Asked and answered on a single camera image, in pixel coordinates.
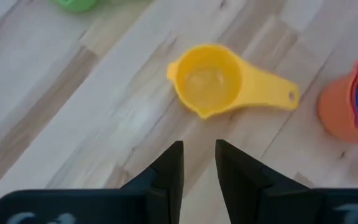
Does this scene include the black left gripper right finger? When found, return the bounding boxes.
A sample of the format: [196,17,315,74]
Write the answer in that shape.
[215,139,358,224]

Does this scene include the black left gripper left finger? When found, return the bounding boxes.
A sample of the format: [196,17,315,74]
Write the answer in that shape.
[0,140,185,224]

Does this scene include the orange measuring cup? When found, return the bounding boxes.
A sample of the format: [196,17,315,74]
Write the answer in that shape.
[317,57,358,146]

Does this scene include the yellow measuring cup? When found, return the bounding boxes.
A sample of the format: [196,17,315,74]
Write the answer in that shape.
[166,43,301,120]

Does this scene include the green measuring cup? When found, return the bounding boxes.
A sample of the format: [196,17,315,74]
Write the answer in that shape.
[50,0,98,13]

